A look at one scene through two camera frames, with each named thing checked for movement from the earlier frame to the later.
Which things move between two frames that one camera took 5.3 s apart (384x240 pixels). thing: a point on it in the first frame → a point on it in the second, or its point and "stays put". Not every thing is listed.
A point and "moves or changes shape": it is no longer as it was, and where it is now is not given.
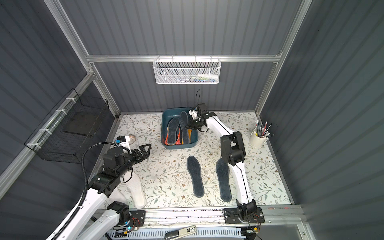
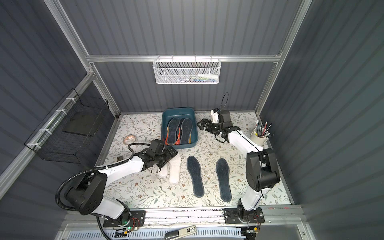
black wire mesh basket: [63, 136] stays put
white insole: [117, 195] → [163, 171]
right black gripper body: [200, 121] → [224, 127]
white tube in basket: [210, 76] stays put
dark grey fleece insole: [223, 175] stays put
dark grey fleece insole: [172, 126] stays put
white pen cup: [255, 140] stays put
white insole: [133, 183] → [175, 165]
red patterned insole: [178, 142] stays put
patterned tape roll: [132, 139] stays put
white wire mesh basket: [186, 71] stays put
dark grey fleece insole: [193, 166] stays put
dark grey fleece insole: [184, 122] moves or changes shape
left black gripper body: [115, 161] → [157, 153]
